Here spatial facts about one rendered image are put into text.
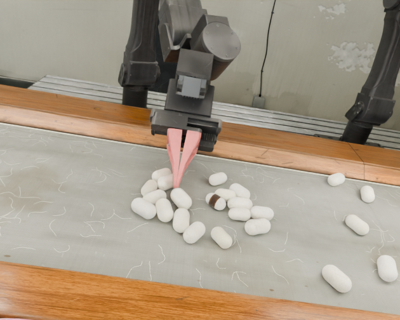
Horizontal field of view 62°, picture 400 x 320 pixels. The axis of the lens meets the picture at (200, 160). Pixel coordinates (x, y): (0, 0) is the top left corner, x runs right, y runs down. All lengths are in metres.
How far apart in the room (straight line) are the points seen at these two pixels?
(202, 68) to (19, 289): 0.30
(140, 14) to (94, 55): 1.81
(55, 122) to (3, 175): 0.16
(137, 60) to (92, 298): 0.58
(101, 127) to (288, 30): 2.03
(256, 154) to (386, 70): 0.44
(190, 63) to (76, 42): 2.18
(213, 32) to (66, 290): 0.35
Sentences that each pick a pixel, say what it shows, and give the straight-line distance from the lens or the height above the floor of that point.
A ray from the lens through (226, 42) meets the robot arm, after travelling 0.47.
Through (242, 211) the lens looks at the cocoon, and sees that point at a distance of 0.45.
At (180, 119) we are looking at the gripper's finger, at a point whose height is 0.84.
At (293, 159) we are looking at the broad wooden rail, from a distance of 0.63.
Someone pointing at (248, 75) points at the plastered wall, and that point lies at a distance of 2.51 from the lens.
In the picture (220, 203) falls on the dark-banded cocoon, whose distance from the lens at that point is 0.45.
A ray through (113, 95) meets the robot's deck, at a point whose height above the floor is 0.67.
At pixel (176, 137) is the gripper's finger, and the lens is 0.45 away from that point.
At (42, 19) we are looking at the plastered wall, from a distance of 2.63.
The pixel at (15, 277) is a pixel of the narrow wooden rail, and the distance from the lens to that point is 0.35.
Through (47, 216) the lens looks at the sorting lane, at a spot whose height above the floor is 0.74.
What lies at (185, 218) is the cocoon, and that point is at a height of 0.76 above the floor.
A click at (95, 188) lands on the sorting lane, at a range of 0.48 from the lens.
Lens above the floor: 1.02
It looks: 29 degrees down
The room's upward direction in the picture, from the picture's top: 11 degrees clockwise
